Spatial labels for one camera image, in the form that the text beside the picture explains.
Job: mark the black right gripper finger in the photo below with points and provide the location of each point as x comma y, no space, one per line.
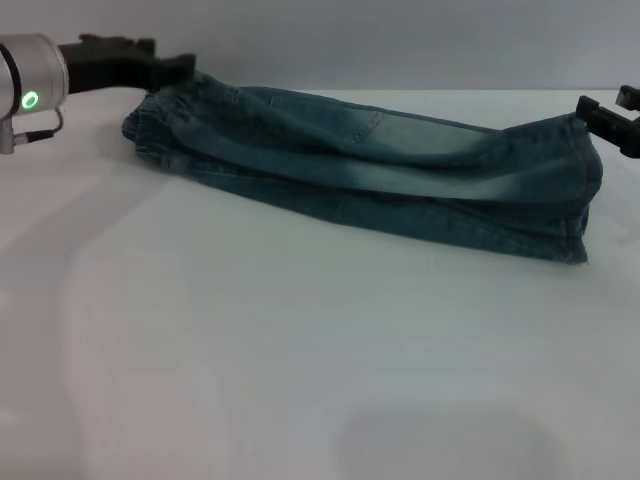
607,122
630,96

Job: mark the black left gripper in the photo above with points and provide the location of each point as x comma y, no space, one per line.
105,65

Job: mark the blue denim shorts with cartoon print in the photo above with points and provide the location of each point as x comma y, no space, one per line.
375,165

